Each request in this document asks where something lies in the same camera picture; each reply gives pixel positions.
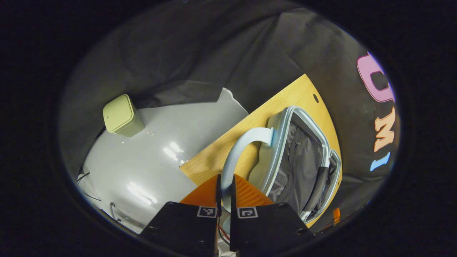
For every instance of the light blue suitcase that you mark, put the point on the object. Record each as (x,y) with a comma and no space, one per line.
(300,160)

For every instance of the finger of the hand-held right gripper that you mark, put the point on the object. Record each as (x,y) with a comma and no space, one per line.
(336,216)

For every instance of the pale green square bin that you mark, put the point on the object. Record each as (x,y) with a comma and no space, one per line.
(119,114)

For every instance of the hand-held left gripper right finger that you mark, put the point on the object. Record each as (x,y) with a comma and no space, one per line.
(267,228)

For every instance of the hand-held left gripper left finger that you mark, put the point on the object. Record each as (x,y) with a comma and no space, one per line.
(178,228)

